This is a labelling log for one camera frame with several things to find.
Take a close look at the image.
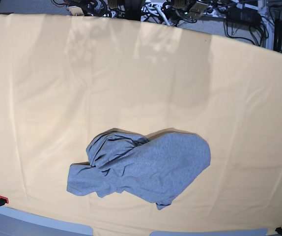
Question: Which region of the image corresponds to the black vertical post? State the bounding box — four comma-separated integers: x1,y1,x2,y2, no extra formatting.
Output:
273,12,282,53

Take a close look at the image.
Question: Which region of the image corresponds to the grey t-shirt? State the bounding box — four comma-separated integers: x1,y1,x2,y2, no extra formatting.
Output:
67,132,211,209

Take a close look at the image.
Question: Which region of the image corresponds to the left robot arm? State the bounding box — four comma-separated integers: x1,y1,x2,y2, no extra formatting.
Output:
162,0,211,25

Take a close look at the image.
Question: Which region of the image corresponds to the yellow table cloth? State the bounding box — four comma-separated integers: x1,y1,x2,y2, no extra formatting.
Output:
0,14,282,236

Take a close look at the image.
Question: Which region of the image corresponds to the black power adapter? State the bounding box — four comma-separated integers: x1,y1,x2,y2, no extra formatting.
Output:
227,7,261,26

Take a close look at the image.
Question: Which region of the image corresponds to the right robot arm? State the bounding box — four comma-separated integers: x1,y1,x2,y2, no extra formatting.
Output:
51,0,113,18

